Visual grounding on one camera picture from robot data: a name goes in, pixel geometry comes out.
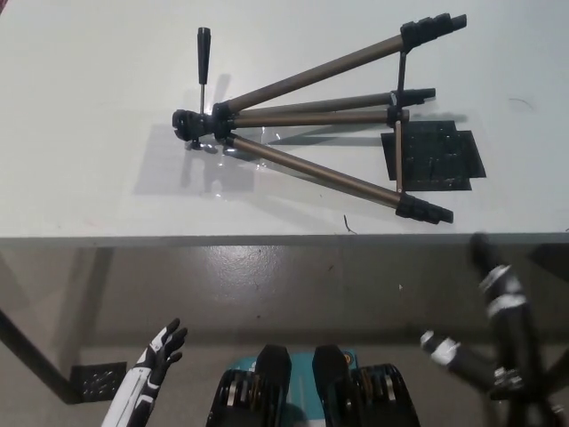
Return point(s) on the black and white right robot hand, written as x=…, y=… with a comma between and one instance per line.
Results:
x=511, y=320

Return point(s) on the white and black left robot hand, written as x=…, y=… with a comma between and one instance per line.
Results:
x=146, y=378

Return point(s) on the bronze and black camera tripod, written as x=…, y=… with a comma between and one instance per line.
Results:
x=284, y=86

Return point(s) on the black perforated foot plate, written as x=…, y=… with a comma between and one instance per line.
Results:
x=100, y=382

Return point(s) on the black patterned mat on table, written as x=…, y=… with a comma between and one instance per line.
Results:
x=440, y=155

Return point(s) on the clear plastic tape sheet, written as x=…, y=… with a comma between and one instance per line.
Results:
x=169, y=173

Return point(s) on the black metal table frame bar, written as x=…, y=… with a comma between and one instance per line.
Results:
x=31, y=356

